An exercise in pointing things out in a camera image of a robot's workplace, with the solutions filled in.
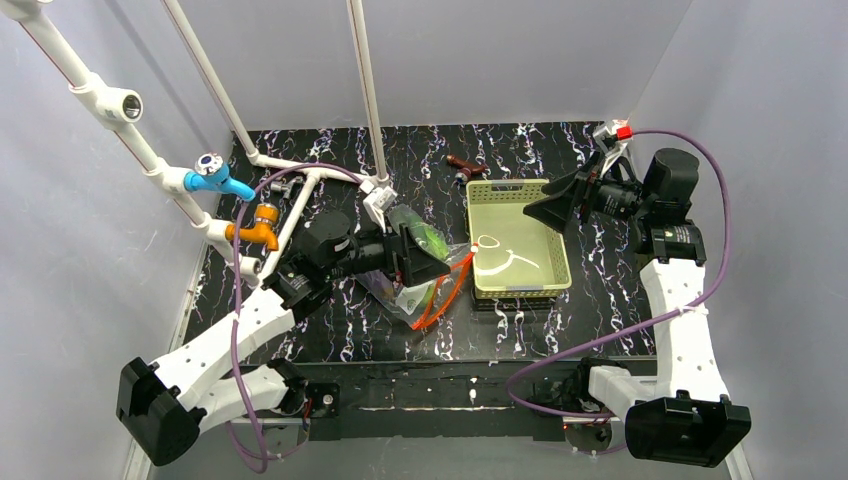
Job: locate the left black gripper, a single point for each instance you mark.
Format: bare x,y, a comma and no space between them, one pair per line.
399,256

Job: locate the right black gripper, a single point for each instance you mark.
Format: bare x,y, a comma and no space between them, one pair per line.
587,199

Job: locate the clear zip top bag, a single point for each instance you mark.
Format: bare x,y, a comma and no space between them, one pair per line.
419,306

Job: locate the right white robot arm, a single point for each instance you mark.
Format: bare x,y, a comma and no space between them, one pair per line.
685,415

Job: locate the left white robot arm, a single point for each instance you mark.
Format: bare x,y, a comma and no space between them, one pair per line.
206,372

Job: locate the green fake cucumber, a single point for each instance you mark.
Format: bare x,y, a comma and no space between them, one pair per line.
430,239

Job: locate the yellow-green plastic basket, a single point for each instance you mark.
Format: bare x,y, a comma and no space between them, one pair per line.
518,257

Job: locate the orange plastic faucet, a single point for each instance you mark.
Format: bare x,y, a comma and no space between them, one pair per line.
266,217

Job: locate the grey metal faucet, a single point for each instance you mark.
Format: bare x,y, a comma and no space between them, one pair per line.
287,188

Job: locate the blue plastic faucet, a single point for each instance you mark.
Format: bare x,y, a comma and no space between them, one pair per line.
211,172

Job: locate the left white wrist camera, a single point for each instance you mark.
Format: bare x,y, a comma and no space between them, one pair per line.
378,199

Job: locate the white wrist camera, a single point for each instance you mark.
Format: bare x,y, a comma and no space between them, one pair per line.
612,137
378,199

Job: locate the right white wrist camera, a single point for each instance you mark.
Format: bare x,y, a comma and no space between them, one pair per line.
612,137

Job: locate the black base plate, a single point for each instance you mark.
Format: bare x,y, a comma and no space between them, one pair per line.
425,399

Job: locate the aluminium frame rail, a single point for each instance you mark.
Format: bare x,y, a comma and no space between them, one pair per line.
163,428

